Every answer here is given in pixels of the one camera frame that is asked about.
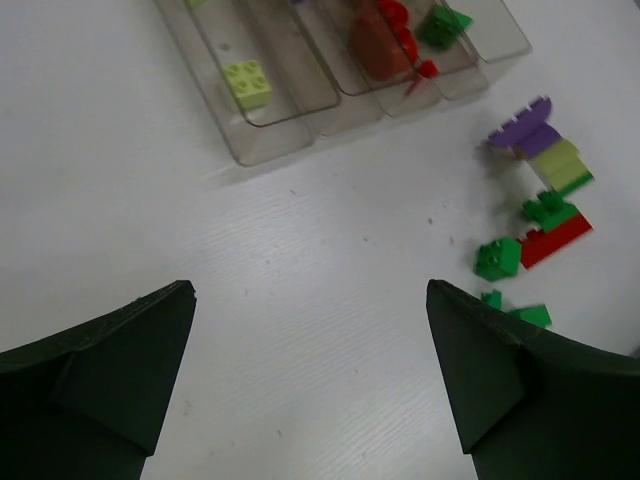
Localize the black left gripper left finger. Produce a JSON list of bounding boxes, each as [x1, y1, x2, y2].
[[1, 280, 196, 479]]

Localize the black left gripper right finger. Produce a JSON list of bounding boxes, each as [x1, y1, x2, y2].
[[426, 280, 639, 479]]

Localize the green lego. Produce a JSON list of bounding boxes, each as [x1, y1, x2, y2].
[[414, 4, 473, 50], [522, 173, 594, 233], [474, 237, 522, 282], [480, 289, 502, 310], [508, 304, 552, 328]]

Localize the tall red lego brick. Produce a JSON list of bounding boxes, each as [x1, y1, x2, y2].
[[518, 214, 593, 269]]

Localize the yellow-green lego block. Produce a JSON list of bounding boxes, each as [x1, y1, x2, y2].
[[529, 139, 593, 196]]

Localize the purple lego block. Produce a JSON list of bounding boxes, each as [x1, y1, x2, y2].
[[486, 96, 561, 159]]

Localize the small red lego brick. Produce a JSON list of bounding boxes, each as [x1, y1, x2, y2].
[[404, 59, 439, 97]]

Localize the yellow lego brick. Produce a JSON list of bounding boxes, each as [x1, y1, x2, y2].
[[221, 59, 273, 111]]

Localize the red lego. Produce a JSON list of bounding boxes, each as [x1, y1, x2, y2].
[[349, 16, 418, 82]]

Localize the red square lego brick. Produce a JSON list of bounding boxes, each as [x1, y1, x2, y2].
[[377, 0, 415, 51]]

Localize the clear bin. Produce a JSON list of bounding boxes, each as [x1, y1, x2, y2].
[[156, 1, 316, 167], [444, 0, 531, 63], [239, 0, 386, 139], [319, 0, 489, 120]]

